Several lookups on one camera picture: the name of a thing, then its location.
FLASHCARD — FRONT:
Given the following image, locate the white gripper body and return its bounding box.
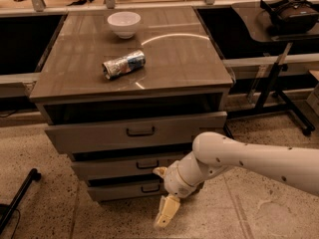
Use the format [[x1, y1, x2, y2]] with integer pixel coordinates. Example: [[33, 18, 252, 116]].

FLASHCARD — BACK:
[[163, 159, 199, 198]]

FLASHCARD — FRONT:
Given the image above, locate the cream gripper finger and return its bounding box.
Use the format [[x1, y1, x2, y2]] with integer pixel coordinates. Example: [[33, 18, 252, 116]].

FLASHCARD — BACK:
[[153, 166, 167, 178], [154, 194, 180, 228]]

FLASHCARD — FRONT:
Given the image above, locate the grey bottom drawer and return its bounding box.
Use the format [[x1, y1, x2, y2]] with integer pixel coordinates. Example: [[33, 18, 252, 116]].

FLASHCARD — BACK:
[[88, 179, 165, 202]]

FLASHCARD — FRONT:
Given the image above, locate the grey drawer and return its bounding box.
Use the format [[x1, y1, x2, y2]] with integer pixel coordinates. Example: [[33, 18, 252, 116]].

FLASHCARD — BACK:
[[88, 179, 165, 202], [71, 148, 189, 180], [46, 112, 226, 153]]

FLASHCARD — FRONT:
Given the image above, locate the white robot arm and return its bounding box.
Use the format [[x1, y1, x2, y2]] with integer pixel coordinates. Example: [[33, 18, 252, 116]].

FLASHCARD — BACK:
[[154, 131, 319, 228]]

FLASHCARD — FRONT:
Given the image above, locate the grey top drawer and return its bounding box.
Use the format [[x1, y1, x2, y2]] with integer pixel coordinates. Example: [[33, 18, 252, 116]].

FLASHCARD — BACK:
[[46, 112, 226, 153]]

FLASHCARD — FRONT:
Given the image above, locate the grey middle drawer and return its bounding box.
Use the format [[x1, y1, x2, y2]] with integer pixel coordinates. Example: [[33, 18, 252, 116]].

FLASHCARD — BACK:
[[71, 148, 189, 180]]

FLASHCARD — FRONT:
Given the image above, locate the grey drawer cabinet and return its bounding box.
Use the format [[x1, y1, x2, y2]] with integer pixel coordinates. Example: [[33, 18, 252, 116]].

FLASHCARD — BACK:
[[30, 7, 232, 188]]

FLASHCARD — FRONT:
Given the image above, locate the crushed silver blue can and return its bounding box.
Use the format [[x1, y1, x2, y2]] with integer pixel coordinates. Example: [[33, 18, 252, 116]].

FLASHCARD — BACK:
[[102, 50, 146, 80]]

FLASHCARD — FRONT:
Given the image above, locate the white bowl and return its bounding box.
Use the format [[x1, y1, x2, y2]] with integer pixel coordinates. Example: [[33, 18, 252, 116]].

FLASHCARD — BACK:
[[107, 11, 141, 39]]

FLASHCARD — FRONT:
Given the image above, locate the black stand leg left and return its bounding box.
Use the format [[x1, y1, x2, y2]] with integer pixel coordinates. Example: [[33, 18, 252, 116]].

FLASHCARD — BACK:
[[0, 168, 41, 234]]

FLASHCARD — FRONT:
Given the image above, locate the dark side table with stand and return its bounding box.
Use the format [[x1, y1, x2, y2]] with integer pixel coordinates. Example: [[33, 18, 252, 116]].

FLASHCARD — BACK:
[[228, 2, 318, 135]]

